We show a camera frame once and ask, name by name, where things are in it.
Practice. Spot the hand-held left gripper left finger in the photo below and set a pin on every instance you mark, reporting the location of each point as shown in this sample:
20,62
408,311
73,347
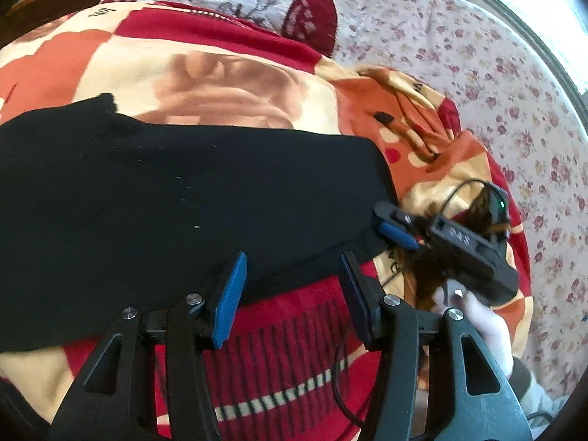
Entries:
228,303

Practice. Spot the window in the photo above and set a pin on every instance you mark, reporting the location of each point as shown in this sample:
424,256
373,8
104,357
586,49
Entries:
542,4

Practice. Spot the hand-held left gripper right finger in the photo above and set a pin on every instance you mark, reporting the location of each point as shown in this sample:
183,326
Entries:
353,296

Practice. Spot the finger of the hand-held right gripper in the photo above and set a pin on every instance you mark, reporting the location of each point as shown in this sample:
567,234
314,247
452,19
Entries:
398,235
393,214

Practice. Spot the person's right forearm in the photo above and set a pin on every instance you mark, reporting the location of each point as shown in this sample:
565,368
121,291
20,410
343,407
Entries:
533,388

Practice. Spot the red orange printed blanket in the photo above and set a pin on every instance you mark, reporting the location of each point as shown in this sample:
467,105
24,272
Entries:
257,82

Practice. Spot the floral bed sheet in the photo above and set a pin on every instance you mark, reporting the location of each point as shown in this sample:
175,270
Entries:
482,78

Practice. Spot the black pants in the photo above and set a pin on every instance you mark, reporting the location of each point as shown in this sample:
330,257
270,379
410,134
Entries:
183,202

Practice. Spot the person's right hand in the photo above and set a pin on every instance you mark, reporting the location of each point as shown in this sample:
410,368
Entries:
488,330

